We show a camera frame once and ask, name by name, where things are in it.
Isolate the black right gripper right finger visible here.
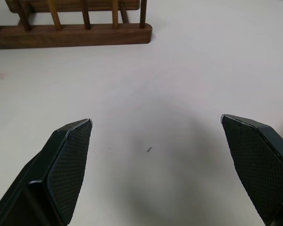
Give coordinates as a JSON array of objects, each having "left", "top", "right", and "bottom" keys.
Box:
[{"left": 220, "top": 114, "right": 283, "bottom": 226}]

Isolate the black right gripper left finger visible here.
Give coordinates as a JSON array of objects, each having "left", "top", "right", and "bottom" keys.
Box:
[{"left": 0, "top": 118, "right": 93, "bottom": 226}]

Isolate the brown wooden dish rack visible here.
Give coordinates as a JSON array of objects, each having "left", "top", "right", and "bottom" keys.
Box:
[{"left": 0, "top": 0, "right": 153, "bottom": 50}]

